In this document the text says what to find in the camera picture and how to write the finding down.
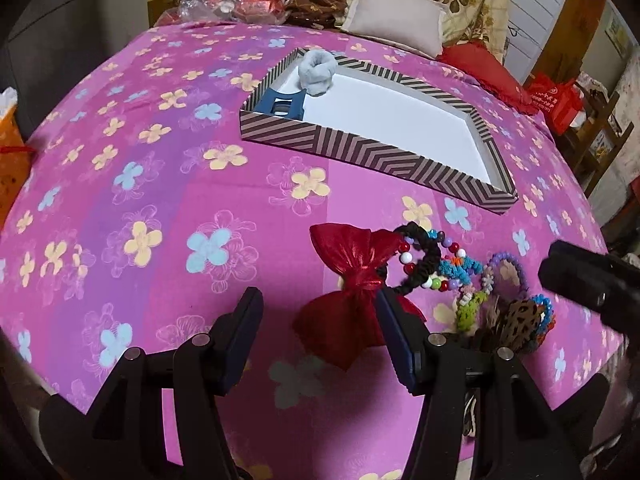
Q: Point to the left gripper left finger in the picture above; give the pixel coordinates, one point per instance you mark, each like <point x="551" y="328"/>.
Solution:
<point x="155" y="416"/>

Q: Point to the white grey pillow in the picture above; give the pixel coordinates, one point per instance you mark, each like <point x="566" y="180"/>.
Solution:
<point x="415" y="25"/>

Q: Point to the wooden chair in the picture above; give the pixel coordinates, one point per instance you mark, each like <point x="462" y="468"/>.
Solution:
<point x="590" y="148"/>

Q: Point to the clear plastic bag pile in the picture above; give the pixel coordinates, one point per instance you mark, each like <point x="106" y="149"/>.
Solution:
<point x="253" y="12"/>

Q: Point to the red cushion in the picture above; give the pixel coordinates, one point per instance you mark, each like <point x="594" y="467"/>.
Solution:
<point x="475" y="60"/>

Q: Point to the red satin bow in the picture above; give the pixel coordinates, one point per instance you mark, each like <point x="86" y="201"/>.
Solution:
<point x="339" y="326"/>

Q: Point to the striped white tray box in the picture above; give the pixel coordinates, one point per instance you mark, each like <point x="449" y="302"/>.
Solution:
<point x="379" y="119"/>

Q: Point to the red shopping bag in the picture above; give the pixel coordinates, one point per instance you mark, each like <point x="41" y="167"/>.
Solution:
<point x="560" y="102"/>

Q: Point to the leopard bow brown scrunchie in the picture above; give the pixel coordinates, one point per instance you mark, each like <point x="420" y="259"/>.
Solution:
<point x="514" y="325"/>

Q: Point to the orange plastic basket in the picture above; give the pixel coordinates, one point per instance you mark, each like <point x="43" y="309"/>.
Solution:
<point x="15" y="156"/>

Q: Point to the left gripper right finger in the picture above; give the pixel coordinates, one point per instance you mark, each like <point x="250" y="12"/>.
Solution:
<point x="517" y="436"/>

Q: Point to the pink floral bed sheet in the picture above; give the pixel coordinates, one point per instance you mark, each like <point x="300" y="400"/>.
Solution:
<point x="146" y="216"/>

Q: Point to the blue hair clip card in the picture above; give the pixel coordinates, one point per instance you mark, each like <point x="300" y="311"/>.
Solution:
<point x="283" y="105"/>

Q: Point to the grey fluffy scrunchie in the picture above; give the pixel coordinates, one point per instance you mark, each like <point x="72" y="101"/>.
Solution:
<point x="316" y="70"/>

